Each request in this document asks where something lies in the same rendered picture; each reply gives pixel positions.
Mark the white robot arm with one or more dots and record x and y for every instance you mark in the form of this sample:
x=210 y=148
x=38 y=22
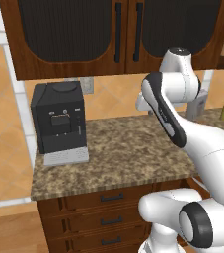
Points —
x=212 y=154

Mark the brown drawer front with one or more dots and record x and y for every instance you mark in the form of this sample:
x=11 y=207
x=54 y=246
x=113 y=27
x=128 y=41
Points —
x=84 y=198
x=84 y=221
x=84 y=242

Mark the pale grey canister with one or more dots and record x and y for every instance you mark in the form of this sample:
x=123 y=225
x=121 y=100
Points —
x=198 y=105

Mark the grey wall socket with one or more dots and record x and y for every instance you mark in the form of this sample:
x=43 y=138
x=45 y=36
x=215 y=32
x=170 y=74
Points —
x=87 y=85

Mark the brown base cupboard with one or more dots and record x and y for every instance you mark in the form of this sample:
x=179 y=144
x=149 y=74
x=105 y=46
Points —
x=51 y=224

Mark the white window frame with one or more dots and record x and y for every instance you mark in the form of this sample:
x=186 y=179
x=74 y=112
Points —
x=21 y=108

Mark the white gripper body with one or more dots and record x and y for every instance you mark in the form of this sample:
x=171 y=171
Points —
x=143 y=102

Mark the black coffee machine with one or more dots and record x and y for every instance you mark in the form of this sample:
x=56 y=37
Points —
x=59 y=125

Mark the brown cupboard door dark panel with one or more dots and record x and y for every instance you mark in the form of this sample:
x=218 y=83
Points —
x=64 y=67
x=153 y=64

